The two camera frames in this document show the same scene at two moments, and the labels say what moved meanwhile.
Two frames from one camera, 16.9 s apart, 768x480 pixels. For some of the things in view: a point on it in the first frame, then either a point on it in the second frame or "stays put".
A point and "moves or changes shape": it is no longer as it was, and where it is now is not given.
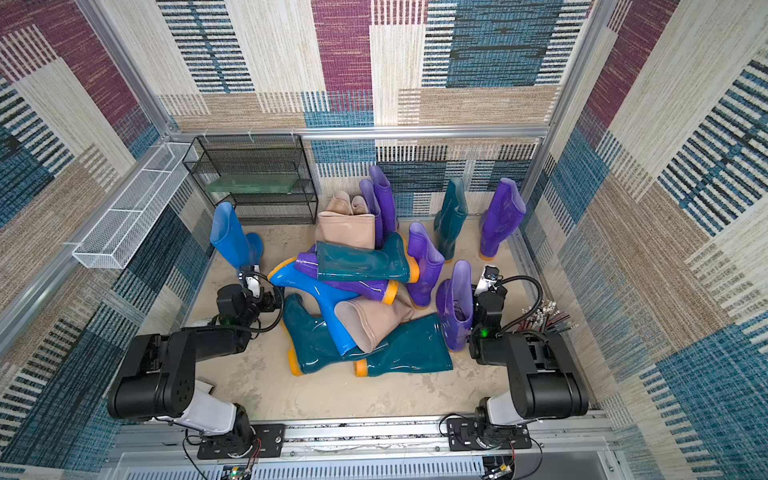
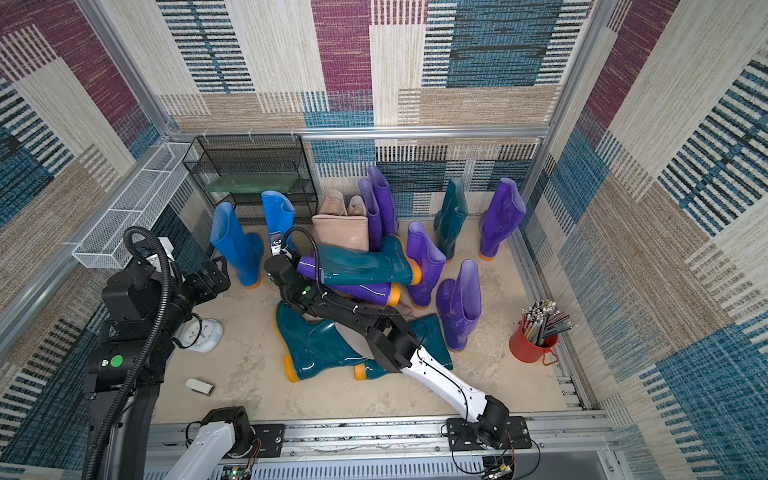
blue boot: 241,250 stays put
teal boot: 389,263 stays put
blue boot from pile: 288,274 moves or changes shape
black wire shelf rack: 267,177 stays put
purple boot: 454,304 stays put
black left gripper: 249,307 -> 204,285
